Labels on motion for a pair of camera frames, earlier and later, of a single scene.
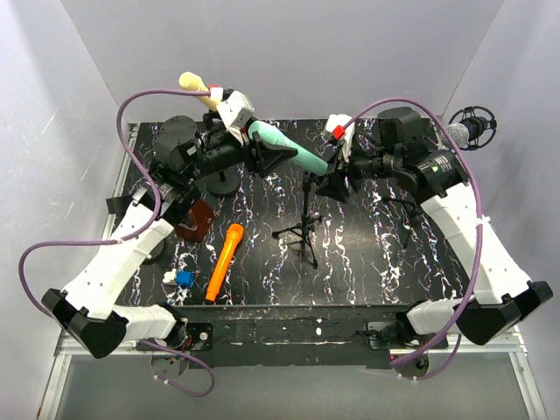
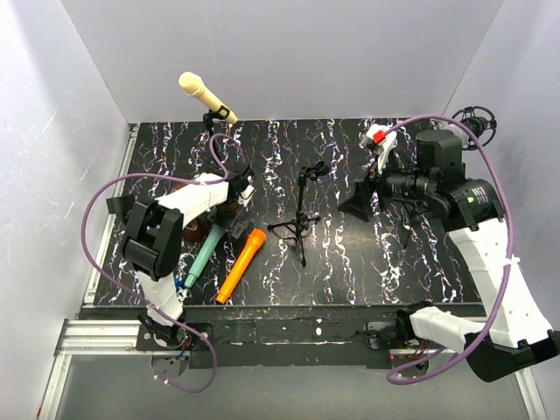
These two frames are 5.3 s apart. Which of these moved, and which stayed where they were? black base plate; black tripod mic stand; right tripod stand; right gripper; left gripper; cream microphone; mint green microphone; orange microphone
Moved: orange microphone; mint green microphone; left gripper; right gripper; black tripod mic stand
Stayed: black base plate; right tripod stand; cream microphone
